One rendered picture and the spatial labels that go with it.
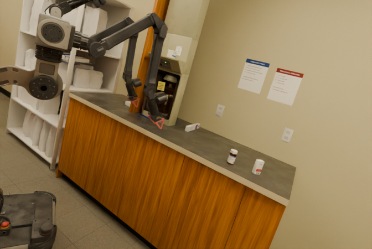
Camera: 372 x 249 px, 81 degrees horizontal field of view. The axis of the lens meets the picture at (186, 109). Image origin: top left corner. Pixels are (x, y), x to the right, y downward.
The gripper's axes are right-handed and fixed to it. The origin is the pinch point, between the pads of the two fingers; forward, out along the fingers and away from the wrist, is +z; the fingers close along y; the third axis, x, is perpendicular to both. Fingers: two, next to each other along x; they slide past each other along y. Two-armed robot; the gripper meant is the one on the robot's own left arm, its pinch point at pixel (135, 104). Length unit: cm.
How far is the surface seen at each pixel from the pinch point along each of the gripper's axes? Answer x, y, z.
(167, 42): -43, 4, -42
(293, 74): -118, -64, -2
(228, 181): -23, -91, 34
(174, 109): -28.7, -15.4, 10.6
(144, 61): -21.9, 12.6, -30.2
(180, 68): -39.4, -19.3, -23.4
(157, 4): -45, 12, -73
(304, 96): -117, -76, 13
